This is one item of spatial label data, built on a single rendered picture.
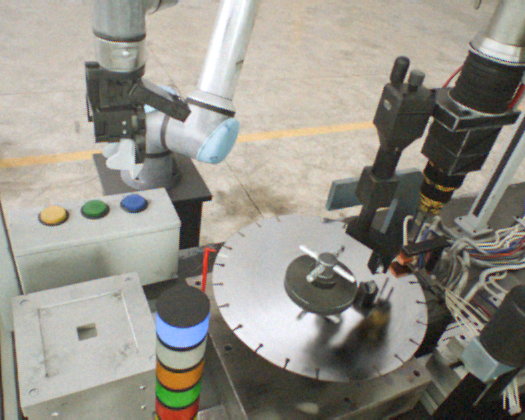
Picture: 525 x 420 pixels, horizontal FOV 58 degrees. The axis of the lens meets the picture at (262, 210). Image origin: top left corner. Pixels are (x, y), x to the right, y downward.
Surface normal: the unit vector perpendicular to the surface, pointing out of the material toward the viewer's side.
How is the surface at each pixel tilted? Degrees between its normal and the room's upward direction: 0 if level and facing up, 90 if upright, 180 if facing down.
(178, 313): 0
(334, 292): 5
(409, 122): 90
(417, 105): 90
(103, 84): 90
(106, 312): 0
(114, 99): 90
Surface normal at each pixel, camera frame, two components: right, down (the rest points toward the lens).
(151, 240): 0.41, 0.61
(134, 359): 0.15, -0.77
